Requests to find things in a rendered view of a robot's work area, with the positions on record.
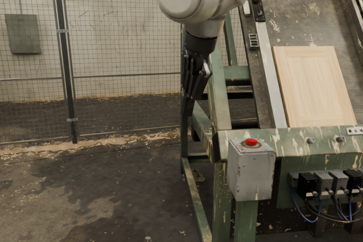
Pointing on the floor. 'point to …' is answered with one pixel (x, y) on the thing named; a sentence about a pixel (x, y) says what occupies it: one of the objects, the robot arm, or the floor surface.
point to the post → (246, 221)
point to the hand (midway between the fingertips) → (188, 105)
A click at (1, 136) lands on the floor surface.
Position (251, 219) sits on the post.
